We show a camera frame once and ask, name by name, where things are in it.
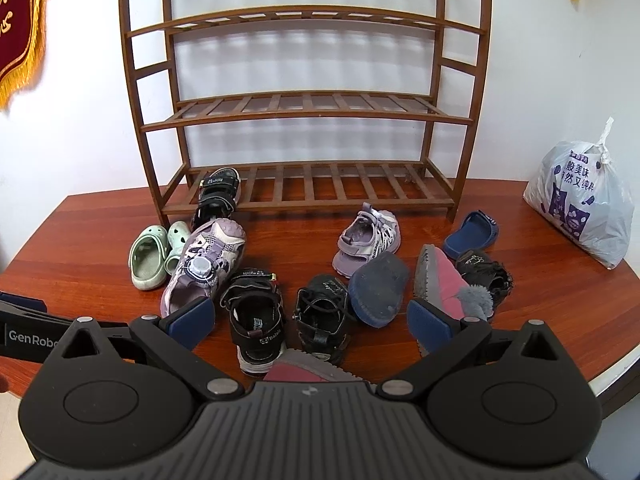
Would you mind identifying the black lace sandal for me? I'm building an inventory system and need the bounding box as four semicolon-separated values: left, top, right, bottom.
292;274;351;366

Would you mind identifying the red banner gold fringe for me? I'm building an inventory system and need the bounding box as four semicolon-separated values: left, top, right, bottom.
0;0;58;111

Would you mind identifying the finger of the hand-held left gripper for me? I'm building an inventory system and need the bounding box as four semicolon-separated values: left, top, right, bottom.
0;291;47;317

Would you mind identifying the black leather boot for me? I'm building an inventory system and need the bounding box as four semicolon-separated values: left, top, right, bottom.
456;249;515;321

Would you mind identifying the purple mesh sneaker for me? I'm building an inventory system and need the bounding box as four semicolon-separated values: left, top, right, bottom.
160;219;247;318
332;202;402;278

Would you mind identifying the white plastic bag purple print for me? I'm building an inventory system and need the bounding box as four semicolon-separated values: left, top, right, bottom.
522;117;635;270

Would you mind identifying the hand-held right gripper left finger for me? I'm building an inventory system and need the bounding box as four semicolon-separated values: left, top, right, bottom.
61;296;246;403

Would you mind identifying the black strap sandal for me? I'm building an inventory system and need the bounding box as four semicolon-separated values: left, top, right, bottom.
191;167;242;233
220;267;288;376

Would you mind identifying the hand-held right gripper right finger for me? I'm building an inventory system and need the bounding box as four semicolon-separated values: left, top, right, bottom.
375;299;563;403

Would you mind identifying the blue rubber slide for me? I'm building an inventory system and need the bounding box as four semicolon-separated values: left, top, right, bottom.
442;210;501;263
348;251;411;329

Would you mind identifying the brown wooden shoe rack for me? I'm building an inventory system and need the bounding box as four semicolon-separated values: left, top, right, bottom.
117;0;493;223

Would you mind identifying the pale green clog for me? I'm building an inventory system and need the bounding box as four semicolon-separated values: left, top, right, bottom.
164;221;192;276
130;225;168;292

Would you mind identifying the pink grey fur slipper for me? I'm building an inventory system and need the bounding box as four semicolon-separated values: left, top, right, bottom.
263;349;373;386
410;244;493;356

